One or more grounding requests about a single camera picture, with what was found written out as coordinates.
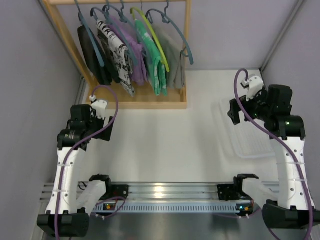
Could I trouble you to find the green tie-dye trousers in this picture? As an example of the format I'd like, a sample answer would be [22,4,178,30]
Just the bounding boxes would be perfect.
[134,19,168,96]

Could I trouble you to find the grey trousers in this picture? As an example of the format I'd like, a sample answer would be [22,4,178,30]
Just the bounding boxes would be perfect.
[152,24,186,89]

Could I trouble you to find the lime green hanger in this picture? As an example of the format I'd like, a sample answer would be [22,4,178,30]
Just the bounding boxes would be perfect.
[130,6,170,72]

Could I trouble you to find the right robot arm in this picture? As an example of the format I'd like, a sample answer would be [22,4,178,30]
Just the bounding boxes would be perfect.
[227,85,320,233]

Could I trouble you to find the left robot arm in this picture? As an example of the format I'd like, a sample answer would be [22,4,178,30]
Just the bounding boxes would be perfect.
[36,100,115,239]

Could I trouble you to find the purple trousers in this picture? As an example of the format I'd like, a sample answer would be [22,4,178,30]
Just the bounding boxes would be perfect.
[108,15,149,87]

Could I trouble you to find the black and white patterned trousers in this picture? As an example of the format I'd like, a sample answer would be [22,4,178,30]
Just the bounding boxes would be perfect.
[96,20,135,97]

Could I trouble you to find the white plastic basket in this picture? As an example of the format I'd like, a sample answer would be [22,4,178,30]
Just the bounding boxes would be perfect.
[211,98,275,159]

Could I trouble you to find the wooden clothes rack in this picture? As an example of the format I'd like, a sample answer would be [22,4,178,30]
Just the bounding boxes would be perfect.
[40,0,192,110]

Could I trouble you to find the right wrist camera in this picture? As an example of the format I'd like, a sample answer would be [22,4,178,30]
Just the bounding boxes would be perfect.
[240,74,265,102]

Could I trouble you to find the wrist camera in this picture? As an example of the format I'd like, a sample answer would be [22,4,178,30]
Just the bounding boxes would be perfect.
[240,74,265,102]
[89,95,108,119]

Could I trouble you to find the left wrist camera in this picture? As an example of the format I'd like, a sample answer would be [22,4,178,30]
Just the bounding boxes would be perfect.
[89,95,108,119]

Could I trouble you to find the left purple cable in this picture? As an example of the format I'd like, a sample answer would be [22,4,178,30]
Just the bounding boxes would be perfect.
[54,84,120,240]

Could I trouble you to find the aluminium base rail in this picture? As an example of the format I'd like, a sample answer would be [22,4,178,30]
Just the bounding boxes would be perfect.
[39,181,281,201]

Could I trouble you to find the grey slotted cable duct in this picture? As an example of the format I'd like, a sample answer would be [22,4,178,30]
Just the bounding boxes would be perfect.
[93,201,240,214]

